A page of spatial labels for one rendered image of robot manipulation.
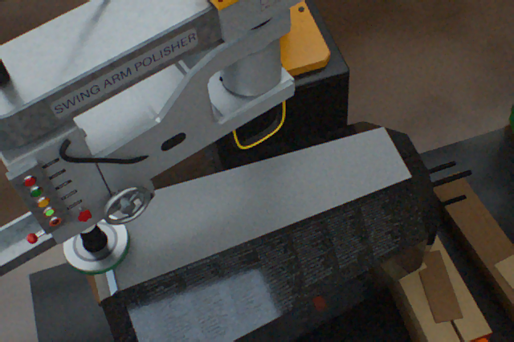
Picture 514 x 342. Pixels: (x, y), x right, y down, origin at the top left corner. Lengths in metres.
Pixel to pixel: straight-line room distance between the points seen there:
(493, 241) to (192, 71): 1.77
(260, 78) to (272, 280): 0.72
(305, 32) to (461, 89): 1.16
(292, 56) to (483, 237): 1.14
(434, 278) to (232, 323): 0.93
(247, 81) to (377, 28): 2.10
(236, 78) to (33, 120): 0.65
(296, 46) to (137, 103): 1.10
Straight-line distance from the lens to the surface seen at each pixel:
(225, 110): 2.17
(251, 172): 2.53
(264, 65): 2.10
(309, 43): 2.99
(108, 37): 1.80
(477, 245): 3.25
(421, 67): 3.97
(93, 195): 2.06
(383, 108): 3.77
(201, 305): 2.43
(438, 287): 2.99
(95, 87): 1.78
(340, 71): 2.94
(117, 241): 2.41
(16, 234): 2.30
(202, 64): 1.95
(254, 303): 2.46
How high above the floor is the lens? 2.95
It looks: 57 degrees down
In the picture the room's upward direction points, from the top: 8 degrees counter-clockwise
